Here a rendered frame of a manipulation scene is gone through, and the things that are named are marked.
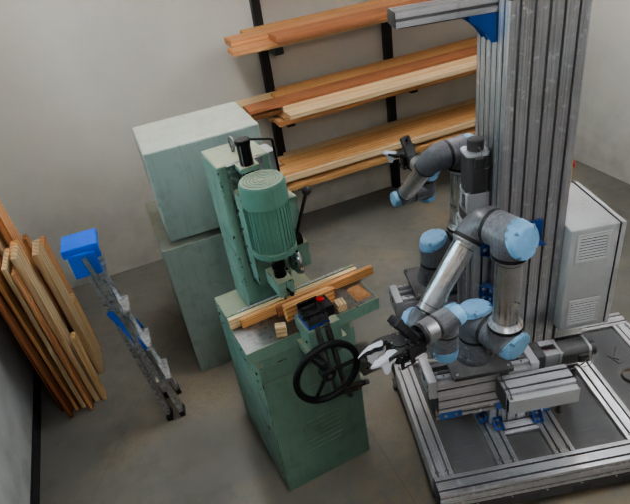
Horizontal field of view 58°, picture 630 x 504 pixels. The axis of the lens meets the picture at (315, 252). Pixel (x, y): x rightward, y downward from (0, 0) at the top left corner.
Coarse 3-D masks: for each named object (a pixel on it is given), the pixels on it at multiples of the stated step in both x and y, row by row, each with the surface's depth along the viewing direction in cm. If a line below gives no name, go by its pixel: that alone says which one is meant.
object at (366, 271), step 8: (352, 272) 249; (360, 272) 249; (368, 272) 251; (336, 280) 246; (344, 280) 247; (352, 280) 249; (320, 288) 242; (336, 288) 247; (256, 312) 234; (264, 312) 234; (272, 312) 236; (240, 320) 232; (248, 320) 233; (256, 320) 234
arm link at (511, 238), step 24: (504, 216) 172; (480, 240) 180; (504, 240) 169; (528, 240) 169; (504, 264) 174; (504, 288) 180; (504, 312) 186; (480, 336) 198; (504, 336) 189; (528, 336) 192
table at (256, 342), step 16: (368, 288) 244; (352, 304) 237; (368, 304) 238; (272, 320) 235; (240, 336) 229; (256, 336) 228; (272, 336) 227; (288, 336) 225; (256, 352) 221; (272, 352) 225; (304, 352) 223
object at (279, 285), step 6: (270, 270) 235; (270, 276) 232; (288, 276) 230; (270, 282) 236; (276, 282) 228; (282, 282) 227; (288, 282) 228; (276, 288) 230; (282, 288) 228; (294, 288) 231; (282, 294) 229; (288, 294) 231
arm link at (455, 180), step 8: (456, 136) 227; (464, 136) 225; (448, 144) 222; (456, 144) 223; (464, 144) 223; (456, 152) 222; (456, 160) 224; (456, 168) 228; (456, 176) 232; (456, 184) 234; (456, 192) 236; (456, 200) 238; (456, 208) 240; (448, 224) 248; (456, 224) 244; (448, 232) 247
